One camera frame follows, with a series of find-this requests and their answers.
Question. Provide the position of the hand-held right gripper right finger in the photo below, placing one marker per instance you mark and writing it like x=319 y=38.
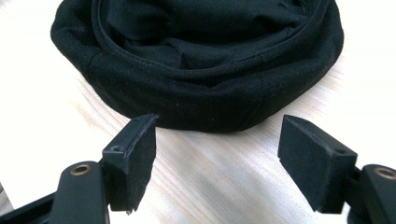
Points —
x=314 y=168

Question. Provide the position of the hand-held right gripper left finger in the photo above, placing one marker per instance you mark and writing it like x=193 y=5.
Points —
x=132 y=165

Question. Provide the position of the black fabric hat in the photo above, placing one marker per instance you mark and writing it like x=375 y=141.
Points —
x=199 y=62

